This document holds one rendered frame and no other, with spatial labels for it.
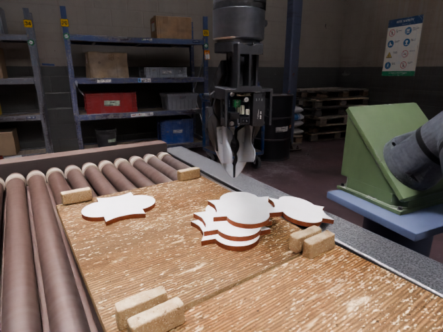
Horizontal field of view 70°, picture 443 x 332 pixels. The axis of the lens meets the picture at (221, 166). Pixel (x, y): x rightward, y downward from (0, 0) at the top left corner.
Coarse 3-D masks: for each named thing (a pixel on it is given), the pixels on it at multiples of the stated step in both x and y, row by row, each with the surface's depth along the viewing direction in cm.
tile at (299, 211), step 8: (272, 200) 66; (280, 200) 67; (288, 200) 68; (296, 200) 69; (304, 200) 70; (280, 208) 62; (288, 208) 63; (296, 208) 64; (304, 208) 64; (312, 208) 65; (320, 208) 66; (288, 216) 59; (296, 216) 59; (304, 216) 60; (312, 216) 61; (320, 216) 61; (328, 216) 62; (296, 224) 58; (304, 224) 57; (312, 224) 58; (320, 224) 59
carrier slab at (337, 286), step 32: (320, 256) 47; (352, 256) 47; (256, 288) 41; (288, 288) 41; (320, 288) 41; (352, 288) 41; (384, 288) 41; (416, 288) 41; (192, 320) 35; (224, 320) 35; (256, 320) 35; (288, 320) 35; (320, 320) 35; (352, 320) 35; (384, 320) 35; (416, 320) 35
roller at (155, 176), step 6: (132, 156) 109; (132, 162) 104; (138, 162) 102; (144, 162) 102; (138, 168) 100; (144, 168) 97; (150, 168) 95; (144, 174) 95; (150, 174) 92; (156, 174) 90; (162, 174) 90; (156, 180) 88; (162, 180) 86; (168, 180) 85
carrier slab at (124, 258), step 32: (128, 192) 72; (160, 192) 72; (192, 192) 72; (224, 192) 72; (64, 224) 57; (96, 224) 57; (128, 224) 57; (160, 224) 57; (288, 224) 57; (96, 256) 47; (128, 256) 47; (160, 256) 47; (192, 256) 47; (224, 256) 47; (256, 256) 47; (288, 256) 47; (96, 288) 41; (128, 288) 41; (192, 288) 41; (224, 288) 41
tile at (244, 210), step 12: (240, 192) 64; (216, 204) 59; (228, 204) 59; (240, 204) 59; (252, 204) 59; (264, 204) 59; (216, 216) 54; (228, 216) 54; (240, 216) 54; (252, 216) 54; (264, 216) 54; (276, 216) 56; (252, 228) 52
